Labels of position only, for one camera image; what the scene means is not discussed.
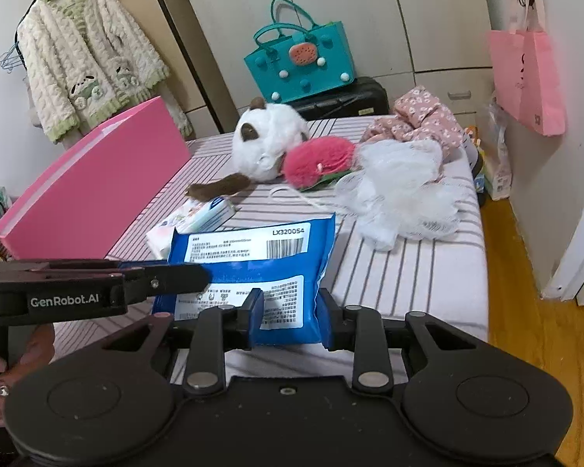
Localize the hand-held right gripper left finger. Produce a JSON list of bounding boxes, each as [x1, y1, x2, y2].
[[100, 288, 266, 398]]

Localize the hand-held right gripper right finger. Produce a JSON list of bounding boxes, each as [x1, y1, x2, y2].
[[318, 288, 478, 396]]

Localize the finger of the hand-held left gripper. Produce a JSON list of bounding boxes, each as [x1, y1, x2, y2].
[[7, 259, 213, 298]]

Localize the white tissue packet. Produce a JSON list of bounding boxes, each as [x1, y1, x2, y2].
[[146, 200, 211, 260]]

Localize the blue wet wipes pack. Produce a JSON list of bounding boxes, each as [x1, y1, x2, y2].
[[152, 212, 336, 346]]

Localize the small blue white packet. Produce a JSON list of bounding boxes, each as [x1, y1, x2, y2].
[[187, 198, 237, 233]]

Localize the pink cardboard box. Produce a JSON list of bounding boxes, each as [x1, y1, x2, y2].
[[0, 96, 193, 261]]

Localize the white mesh bath pouf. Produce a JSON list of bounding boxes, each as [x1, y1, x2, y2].
[[270, 139, 468, 253]]

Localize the red plush toy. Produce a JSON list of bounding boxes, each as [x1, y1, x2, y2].
[[281, 137, 366, 191]]

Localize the pink floral cloth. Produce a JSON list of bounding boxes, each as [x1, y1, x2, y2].
[[360, 85, 468, 163]]

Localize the striped tablecloth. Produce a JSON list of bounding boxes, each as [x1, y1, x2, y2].
[[104, 117, 490, 385]]

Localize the cream fluffy pajama pants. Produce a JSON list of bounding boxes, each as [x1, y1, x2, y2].
[[158, 83, 195, 139]]

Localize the white cat plush toy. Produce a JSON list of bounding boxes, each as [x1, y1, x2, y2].
[[185, 97, 312, 202]]

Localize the black suitcase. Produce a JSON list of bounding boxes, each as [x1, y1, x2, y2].
[[285, 77, 390, 120]]

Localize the blue clothes hanger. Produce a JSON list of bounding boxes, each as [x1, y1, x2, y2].
[[0, 41, 27, 75]]

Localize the clear plastic bag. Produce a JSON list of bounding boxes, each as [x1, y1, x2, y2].
[[482, 97, 513, 200]]

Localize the teal felt tote bag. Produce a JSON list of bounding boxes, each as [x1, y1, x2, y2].
[[243, 0, 358, 104]]

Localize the cream fluffy pajama jacket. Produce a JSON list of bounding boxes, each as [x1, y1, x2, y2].
[[17, 0, 171, 144]]

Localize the pink shopping bag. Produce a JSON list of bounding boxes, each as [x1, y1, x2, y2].
[[487, 0, 568, 137]]

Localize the light wood wardrobe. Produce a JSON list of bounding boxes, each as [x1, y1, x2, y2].
[[141, 0, 497, 132]]

